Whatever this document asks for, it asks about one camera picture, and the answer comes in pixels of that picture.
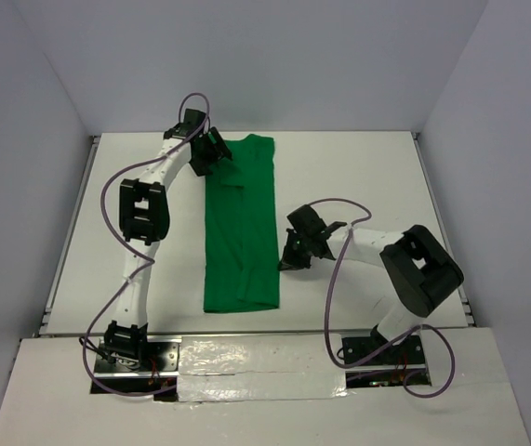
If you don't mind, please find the green t shirt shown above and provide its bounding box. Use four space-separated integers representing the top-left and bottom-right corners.
203 134 280 314

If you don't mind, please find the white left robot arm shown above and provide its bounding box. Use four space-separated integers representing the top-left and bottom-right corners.
100 109 232 371

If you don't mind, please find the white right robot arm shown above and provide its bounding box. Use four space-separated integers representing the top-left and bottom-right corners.
278 202 464 370

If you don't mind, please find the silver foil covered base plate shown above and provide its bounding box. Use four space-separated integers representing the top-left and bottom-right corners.
177 334 348 402

